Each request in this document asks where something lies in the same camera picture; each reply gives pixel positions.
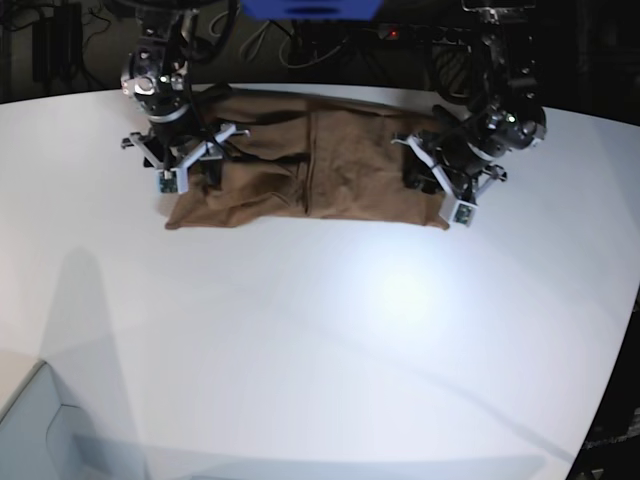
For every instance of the white bin at corner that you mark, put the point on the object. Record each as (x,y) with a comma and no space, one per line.
(38,439)

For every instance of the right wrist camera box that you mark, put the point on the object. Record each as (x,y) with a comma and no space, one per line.
(173,181)

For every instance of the black box on floor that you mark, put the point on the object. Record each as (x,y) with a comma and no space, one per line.
(57,45)

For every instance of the brown t-shirt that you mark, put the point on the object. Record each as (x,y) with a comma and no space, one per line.
(309,157)

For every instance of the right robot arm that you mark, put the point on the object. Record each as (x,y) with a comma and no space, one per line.
(157,75)

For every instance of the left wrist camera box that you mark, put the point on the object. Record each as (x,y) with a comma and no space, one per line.
(457,211)

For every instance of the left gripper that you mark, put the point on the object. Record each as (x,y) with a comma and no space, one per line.
(446,168)

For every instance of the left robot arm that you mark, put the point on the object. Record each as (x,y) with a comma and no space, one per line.
(504,112)

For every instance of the blue box overhead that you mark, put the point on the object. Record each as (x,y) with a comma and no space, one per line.
(311,9)

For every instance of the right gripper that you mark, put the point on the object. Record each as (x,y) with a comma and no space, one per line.
(179,154)

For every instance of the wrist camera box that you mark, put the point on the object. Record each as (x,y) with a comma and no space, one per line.
(173,181)
(457,211)

